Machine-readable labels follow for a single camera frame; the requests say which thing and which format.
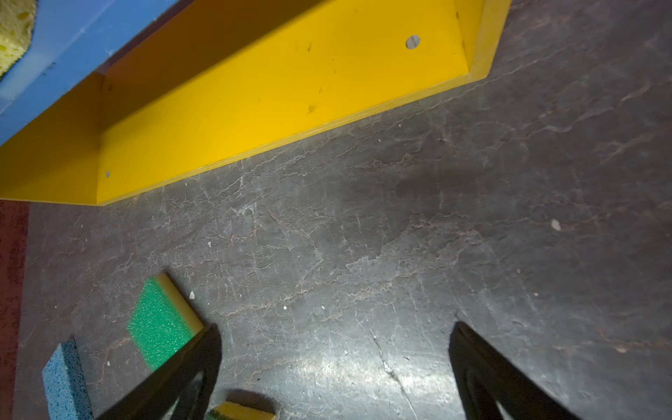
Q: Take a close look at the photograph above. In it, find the yellow shelf with coloured boards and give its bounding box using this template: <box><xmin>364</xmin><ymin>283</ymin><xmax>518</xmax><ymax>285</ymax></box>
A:
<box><xmin>1</xmin><ymin>1</ymin><xmax>510</xmax><ymax>206</ymax></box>

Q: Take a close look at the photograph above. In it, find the dark green wavy sponge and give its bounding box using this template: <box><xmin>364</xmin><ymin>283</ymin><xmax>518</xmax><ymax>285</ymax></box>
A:
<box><xmin>205</xmin><ymin>402</ymin><xmax>277</xmax><ymax>420</ymax></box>
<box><xmin>0</xmin><ymin>0</ymin><xmax>38</xmax><ymax>76</ymax></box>

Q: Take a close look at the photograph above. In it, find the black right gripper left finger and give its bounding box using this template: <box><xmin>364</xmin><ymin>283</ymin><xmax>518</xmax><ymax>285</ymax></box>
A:
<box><xmin>99</xmin><ymin>324</ymin><xmax>222</xmax><ymax>419</ymax></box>

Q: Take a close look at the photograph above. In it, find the blue cellulose sponge near rail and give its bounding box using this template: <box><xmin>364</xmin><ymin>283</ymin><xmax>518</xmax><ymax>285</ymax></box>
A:
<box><xmin>42</xmin><ymin>336</ymin><xmax>94</xmax><ymax>420</ymax></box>

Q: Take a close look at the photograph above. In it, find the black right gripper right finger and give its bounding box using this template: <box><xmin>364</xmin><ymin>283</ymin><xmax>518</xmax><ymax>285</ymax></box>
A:
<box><xmin>448</xmin><ymin>321</ymin><xmax>577</xmax><ymax>419</ymax></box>

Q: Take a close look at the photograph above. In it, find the green scourer yellow sponge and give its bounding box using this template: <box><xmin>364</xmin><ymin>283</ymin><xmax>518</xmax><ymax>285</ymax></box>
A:
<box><xmin>127</xmin><ymin>274</ymin><xmax>204</xmax><ymax>371</ymax></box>

